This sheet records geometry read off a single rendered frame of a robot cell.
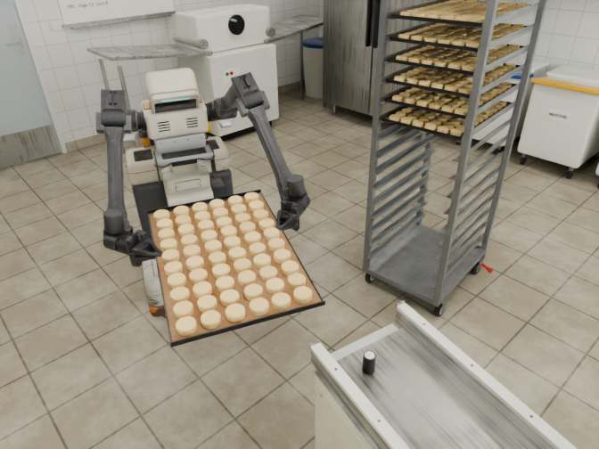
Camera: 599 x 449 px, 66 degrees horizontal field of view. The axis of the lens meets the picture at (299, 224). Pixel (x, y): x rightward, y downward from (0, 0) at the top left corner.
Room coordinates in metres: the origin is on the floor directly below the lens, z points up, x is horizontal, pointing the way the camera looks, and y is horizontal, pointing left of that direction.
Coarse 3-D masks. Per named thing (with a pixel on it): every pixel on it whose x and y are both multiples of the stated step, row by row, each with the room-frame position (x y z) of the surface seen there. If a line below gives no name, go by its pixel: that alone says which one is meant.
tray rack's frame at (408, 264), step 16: (544, 0) 2.26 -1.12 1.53; (544, 16) 2.27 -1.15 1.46; (528, 48) 2.27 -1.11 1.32; (528, 64) 2.26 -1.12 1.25; (528, 80) 2.27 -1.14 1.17; (512, 128) 2.26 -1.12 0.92; (512, 144) 2.26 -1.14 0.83; (496, 192) 2.26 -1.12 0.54; (496, 208) 2.27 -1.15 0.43; (416, 224) 2.56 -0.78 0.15; (400, 240) 2.39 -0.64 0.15; (416, 240) 2.38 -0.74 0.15; (432, 240) 2.38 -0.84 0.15; (384, 256) 2.22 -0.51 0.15; (400, 256) 2.22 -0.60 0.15; (416, 256) 2.21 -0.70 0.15; (432, 256) 2.21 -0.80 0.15; (480, 256) 2.20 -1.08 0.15; (368, 272) 2.09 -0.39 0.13; (384, 272) 2.07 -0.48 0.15; (400, 272) 2.06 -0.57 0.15; (416, 272) 2.06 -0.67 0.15; (432, 272) 2.06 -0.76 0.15; (464, 272) 2.05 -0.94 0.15; (400, 288) 1.95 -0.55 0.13; (416, 288) 1.92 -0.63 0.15; (448, 288) 1.91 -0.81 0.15
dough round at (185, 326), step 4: (188, 316) 0.85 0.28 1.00; (180, 320) 0.84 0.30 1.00; (184, 320) 0.84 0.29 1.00; (188, 320) 0.84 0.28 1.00; (192, 320) 0.84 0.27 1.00; (176, 324) 0.82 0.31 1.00; (180, 324) 0.82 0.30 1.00; (184, 324) 0.82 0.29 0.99; (188, 324) 0.82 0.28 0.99; (192, 324) 0.82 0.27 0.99; (196, 324) 0.83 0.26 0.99; (176, 328) 0.81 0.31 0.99; (180, 328) 0.81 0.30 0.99; (184, 328) 0.81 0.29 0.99; (188, 328) 0.81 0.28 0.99; (192, 328) 0.81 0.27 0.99; (196, 328) 0.82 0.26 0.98; (180, 332) 0.80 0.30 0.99; (184, 332) 0.80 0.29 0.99; (188, 332) 0.80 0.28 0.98; (192, 332) 0.81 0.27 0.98
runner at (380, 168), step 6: (426, 138) 2.50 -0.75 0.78; (432, 138) 2.53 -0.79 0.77; (414, 144) 2.40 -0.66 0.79; (420, 144) 2.44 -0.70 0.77; (408, 150) 2.35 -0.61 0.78; (414, 150) 2.37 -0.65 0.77; (396, 156) 2.25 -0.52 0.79; (402, 156) 2.29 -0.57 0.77; (384, 162) 2.17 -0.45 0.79; (390, 162) 2.21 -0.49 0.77; (396, 162) 2.21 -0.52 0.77; (378, 168) 2.12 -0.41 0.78; (384, 168) 2.14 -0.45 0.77; (378, 174) 2.08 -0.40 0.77
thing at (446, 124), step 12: (408, 108) 2.23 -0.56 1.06; (492, 108) 2.18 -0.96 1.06; (396, 120) 2.08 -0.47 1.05; (408, 120) 2.04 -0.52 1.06; (420, 120) 2.03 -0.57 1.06; (432, 120) 2.03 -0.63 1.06; (444, 120) 2.04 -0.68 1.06; (456, 120) 2.02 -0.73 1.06; (480, 120) 2.05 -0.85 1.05; (444, 132) 1.92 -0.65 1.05; (456, 132) 1.88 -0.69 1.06
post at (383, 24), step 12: (384, 0) 2.11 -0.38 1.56; (384, 12) 2.10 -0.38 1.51; (384, 24) 2.10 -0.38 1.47; (384, 48) 2.11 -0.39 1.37; (384, 72) 2.12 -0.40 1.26; (372, 132) 2.12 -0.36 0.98; (372, 144) 2.11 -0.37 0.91; (372, 156) 2.11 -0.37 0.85; (372, 168) 2.11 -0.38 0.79; (372, 180) 2.10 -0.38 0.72; (372, 192) 2.10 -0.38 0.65; (372, 204) 2.10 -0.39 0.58
